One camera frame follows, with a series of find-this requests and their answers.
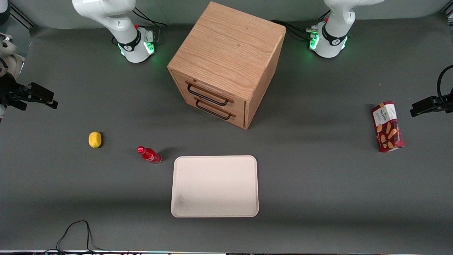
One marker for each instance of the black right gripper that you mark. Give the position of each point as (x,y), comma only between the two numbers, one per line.
(10,93)

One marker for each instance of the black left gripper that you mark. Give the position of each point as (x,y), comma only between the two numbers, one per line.
(443,103)

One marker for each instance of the red coke bottle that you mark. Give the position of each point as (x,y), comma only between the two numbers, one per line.
(150,155)

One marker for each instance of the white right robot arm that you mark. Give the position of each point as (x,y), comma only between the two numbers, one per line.
(116,24)

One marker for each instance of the beige plastic tray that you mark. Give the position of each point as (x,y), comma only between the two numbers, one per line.
(216,186)

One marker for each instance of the red shortbread biscuit box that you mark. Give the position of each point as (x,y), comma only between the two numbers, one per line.
(388,127)

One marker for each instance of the yellow lemon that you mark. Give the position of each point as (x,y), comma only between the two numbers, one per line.
(95,139)

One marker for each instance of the wooden drawer front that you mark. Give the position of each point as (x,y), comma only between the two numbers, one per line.
(212,90)
(226,119)

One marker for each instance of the wooden drawer cabinet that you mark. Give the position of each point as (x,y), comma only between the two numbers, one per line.
(230,46)

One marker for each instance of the black frame rail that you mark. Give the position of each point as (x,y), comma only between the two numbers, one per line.
(447,17)
(21,17)

